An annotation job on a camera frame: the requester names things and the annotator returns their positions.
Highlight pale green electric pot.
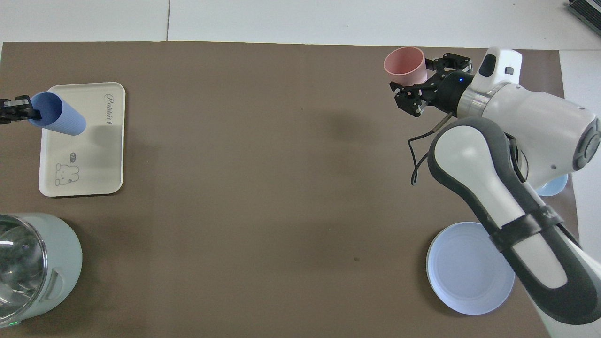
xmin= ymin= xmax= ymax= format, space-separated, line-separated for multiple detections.
xmin=0 ymin=213 xmax=84 ymax=329

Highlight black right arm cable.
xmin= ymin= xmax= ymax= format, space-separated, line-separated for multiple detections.
xmin=408 ymin=114 xmax=454 ymax=186

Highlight dark grey ridged device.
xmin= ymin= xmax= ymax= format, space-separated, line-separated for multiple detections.
xmin=566 ymin=0 xmax=601 ymax=24

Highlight pink cup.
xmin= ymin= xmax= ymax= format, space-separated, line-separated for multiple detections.
xmin=384 ymin=46 xmax=428 ymax=86

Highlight light blue plate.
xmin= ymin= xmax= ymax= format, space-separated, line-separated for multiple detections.
xmin=426 ymin=222 xmax=516 ymax=316

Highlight light blue bowl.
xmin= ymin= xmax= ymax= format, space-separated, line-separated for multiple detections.
xmin=535 ymin=174 xmax=569 ymax=197

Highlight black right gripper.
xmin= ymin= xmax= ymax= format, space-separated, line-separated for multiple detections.
xmin=390 ymin=53 xmax=472 ymax=118

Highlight blue ribbed cup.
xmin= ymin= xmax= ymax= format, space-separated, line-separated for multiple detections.
xmin=28 ymin=92 xmax=87 ymax=137

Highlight brown table mat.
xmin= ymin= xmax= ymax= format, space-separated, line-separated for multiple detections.
xmin=0 ymin=41 xmax=591 ymax=338

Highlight cream rabbit print tray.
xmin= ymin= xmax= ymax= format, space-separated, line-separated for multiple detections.
xmin=39 ymin=82 xmax=126 ymax=198

